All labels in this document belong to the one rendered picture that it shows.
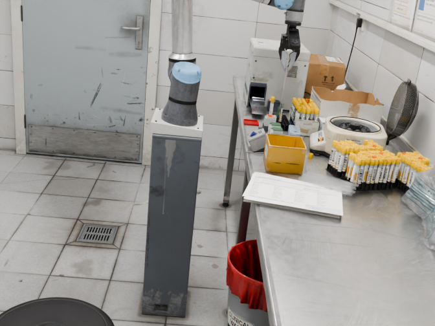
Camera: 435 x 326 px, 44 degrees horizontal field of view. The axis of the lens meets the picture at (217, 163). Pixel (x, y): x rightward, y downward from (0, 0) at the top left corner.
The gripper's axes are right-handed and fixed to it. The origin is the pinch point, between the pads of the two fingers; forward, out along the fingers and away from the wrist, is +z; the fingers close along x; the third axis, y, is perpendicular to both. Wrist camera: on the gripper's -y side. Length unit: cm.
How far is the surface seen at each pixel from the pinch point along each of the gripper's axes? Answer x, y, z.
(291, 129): -0.4, -35.8, 15.8
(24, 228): 128, 39, 114
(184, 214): 37, -28, 61
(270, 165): 8, -57, 23
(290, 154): 2, -57, 18
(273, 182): 8, -69, 24
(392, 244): -22, -101, 26
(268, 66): 4.9, 26.1, 4.7
